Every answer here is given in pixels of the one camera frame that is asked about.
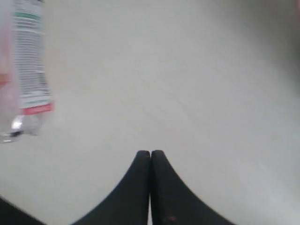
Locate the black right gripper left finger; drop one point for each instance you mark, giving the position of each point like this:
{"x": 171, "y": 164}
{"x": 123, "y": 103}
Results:
{"x": 128, "y": 203}

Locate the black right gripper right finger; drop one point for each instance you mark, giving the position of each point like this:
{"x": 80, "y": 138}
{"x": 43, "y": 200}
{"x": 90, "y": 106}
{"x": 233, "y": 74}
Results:
{"x": 172, "y": 202}

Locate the pink peach drink bottle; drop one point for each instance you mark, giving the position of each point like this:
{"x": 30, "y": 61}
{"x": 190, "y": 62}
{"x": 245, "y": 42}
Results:
{"x": 25, "y": 96}

